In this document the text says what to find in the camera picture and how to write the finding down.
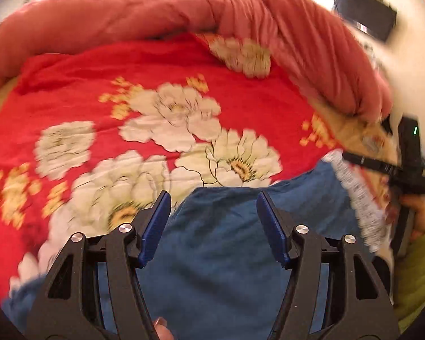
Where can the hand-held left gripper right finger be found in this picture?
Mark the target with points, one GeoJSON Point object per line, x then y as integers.
{"type": "Point", "coordinates": [272, 230]}

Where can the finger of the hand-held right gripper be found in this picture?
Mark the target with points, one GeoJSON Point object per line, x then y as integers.
{"type": "Point", "coordinates": [372, 164]}

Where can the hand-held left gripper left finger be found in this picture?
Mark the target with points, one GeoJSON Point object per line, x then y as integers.
{"type": "Point", "coordinates": [156, 226]}

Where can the blue denim pants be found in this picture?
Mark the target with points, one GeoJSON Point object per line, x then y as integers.
{"type": "Point", "coordinates": [216, 255]}

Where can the person's right forearm green sleeve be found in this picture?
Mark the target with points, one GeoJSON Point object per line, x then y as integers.
{"type": "Point", "coordinates": [419, 279]}

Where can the person's right hand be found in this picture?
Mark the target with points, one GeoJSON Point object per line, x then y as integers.
{"type": "Point", "coordinates": [422, 216]}

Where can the person's left hand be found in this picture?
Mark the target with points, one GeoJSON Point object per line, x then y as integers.
{"type": "Point", "coordinates": [163, 330]}

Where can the black television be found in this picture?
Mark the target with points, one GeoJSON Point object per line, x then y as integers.
{"type": "Point", "coordinates": [366, 10]}

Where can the red floral blanket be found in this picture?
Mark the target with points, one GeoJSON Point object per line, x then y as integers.
{"type": "Point", "coordinates": [74, 78]}

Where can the salmon pink duvet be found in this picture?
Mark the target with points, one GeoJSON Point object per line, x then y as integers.
{"type": "Point", "coordinates": [163, 7]}

